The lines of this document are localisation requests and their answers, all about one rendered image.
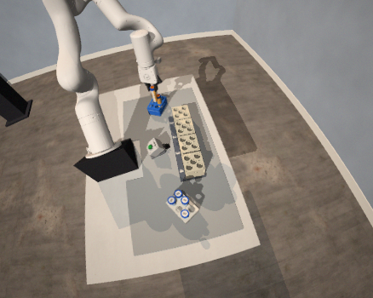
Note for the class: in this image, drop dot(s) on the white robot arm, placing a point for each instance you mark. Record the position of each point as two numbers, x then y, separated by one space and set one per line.
73 77

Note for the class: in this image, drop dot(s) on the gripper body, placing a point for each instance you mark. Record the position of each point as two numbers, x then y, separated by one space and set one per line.
148 74

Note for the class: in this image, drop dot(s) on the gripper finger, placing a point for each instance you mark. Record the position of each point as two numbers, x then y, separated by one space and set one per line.
148 86
156 85

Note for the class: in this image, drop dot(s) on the beige bucket adapter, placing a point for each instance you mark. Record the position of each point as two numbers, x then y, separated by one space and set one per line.
185 128
180 109
193 164
188 144

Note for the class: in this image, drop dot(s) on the blue tube rack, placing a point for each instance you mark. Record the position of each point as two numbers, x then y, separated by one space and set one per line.
154 109

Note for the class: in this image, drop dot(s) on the beige tube rack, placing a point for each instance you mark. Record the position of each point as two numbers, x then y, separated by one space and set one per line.
190 207

